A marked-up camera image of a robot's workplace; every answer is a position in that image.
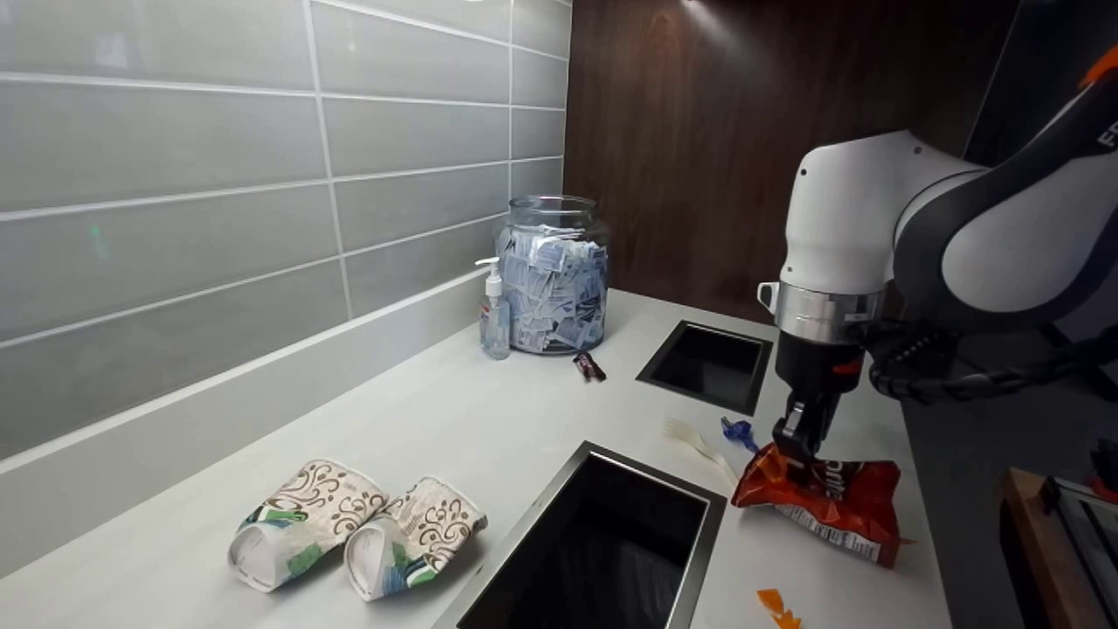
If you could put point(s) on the large steel-framed counter bin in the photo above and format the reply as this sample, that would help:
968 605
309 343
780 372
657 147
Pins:
596 546

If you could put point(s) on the red Doritos chip bag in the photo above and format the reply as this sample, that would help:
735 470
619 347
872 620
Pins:
840 505

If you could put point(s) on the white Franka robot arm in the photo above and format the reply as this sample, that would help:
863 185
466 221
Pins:
849 211

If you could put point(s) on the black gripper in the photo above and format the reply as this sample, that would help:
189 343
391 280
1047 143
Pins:
814 372

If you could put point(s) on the blue crumpled wrapper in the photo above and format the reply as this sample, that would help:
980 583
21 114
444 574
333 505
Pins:
739 435

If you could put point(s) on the clear pump sanitizer bottle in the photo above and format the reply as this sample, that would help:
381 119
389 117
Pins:
497 321

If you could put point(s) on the brown Snickers candy bar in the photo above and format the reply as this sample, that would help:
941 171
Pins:
587 368

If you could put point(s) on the grey metal rack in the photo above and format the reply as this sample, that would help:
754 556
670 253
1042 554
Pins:
1095 525

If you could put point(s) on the wooden side table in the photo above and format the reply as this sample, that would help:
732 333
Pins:
1032 561

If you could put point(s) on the glass jar with blue packets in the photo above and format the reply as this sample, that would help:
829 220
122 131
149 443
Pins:
553 286

